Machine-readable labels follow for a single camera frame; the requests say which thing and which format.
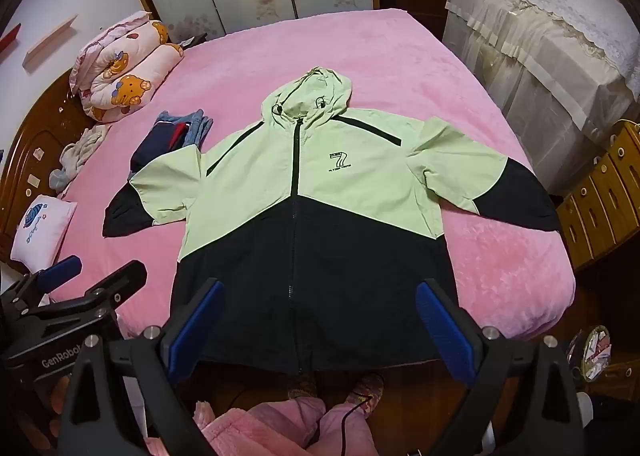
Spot cloth-covered furniture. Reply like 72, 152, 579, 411
442, 0, 640, 197

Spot crumpled grey cloth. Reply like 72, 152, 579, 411
50, 125, 112, 199

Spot wooden headboard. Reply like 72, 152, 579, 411
0, 68, 98, 262

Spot wooden drawer cabinet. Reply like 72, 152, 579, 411
555, 120, 640, 272

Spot folded blue jeans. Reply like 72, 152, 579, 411
157, 109, 214, 149

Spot white printed pillow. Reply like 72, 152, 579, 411
11, 194, 78, 264

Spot folded navy garment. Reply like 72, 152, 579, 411
131, 118, 201, 172

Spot black cable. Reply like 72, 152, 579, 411
339, 386, 377, 456

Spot wooden wall shelf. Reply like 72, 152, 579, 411
22, 16, 78, 71

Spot round tin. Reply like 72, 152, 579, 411
567, 326, 613, 382

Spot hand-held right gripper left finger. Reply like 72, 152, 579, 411
57, 277, 226, 456

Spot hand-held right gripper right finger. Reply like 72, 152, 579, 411
416, 277, 586, 456

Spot green and black hooded jacket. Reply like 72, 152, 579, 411
102, 67, 562, 377

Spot rolled cartoon bear quilt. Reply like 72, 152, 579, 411
69, 11, 185, 124

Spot person's pink trouser legs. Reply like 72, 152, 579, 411
145, 396, 381, 456

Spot pink bed blanket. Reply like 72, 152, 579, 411
47, 7, 576, 342

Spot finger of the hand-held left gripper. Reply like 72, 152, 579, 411
30, 260, 148, 324
22, 256, 83, 294

